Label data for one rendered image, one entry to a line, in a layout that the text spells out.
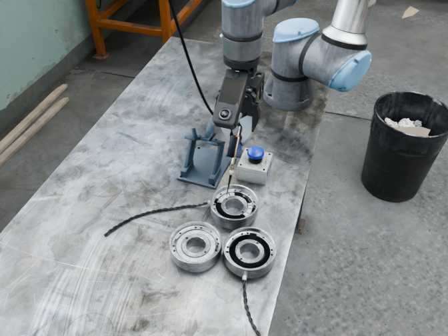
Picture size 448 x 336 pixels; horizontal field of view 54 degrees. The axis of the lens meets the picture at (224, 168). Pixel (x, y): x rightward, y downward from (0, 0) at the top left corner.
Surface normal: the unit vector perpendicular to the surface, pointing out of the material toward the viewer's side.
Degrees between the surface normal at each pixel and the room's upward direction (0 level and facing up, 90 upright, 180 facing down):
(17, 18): 90
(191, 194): 0
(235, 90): 32
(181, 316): 0
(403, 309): 0
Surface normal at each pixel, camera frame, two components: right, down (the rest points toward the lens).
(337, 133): 0.00, -0.73
